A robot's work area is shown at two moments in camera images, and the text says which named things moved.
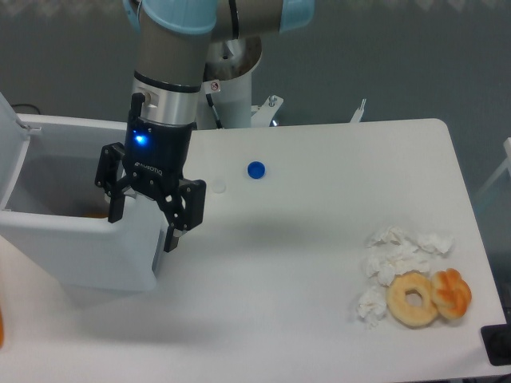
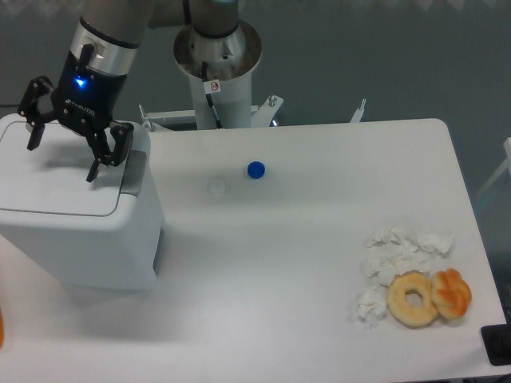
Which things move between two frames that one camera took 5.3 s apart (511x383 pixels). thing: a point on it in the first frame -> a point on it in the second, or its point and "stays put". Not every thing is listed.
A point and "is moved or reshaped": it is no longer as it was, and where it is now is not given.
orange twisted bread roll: (451, 294) stays put
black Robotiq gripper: (155, 155) -> (85, 95)
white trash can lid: (14, 141) is moved or reshaped
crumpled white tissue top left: (394, 235) stays put
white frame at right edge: (507, 147) stays put
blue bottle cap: (255, 170) stays put
